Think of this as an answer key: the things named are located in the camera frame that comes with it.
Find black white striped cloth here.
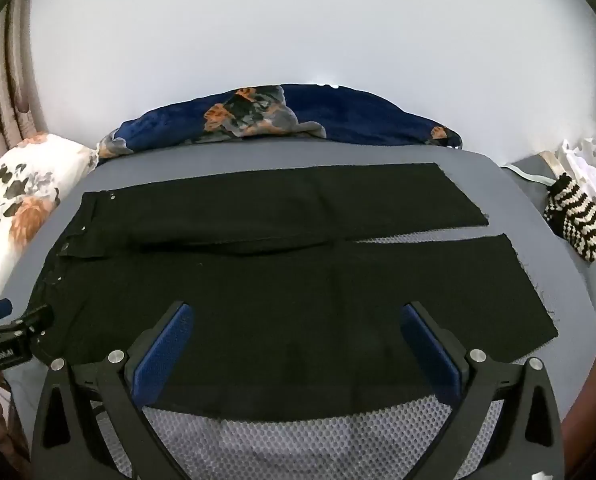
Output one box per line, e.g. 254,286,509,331
543,172,596,263

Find grey mesh mattress cover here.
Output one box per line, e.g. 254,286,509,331
4,139,596,479

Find black pants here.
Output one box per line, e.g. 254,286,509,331
30,164,557,422

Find navy floral blanket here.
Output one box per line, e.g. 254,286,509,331
97,84,462,160

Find white floral pillow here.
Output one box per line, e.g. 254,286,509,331
0,133,98,295

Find grey folded cloth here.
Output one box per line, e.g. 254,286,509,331
502,155,556,197

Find beige curtain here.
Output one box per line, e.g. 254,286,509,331
0,0,42,158

